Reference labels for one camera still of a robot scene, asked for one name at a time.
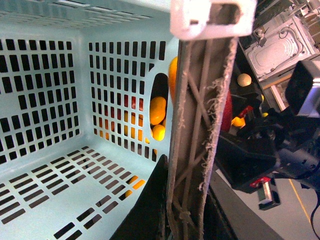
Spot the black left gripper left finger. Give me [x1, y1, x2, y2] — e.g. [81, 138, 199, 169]
[111, 154, 168, 240]

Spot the white zip tie clip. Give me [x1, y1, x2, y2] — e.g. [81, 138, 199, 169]
[170, 0, 257, 41]

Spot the light blue plastic basket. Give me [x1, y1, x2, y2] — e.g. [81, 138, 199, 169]
[0, 0, 178, 240]

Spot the red orange mango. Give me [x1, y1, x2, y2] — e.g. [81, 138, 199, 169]
[220, 90, 233, 132]

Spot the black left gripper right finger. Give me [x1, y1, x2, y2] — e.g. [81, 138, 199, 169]
[209, 172, 282, 240]

